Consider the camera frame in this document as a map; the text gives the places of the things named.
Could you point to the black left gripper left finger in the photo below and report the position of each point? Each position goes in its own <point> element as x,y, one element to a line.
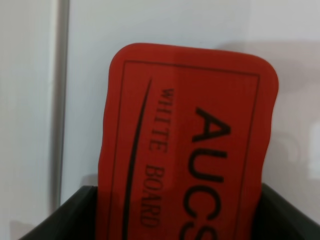
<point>74,220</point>

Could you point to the red whiteboard eraser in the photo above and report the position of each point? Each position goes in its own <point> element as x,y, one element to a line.
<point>185,135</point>

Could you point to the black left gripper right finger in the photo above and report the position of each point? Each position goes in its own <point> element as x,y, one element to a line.
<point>277,219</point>

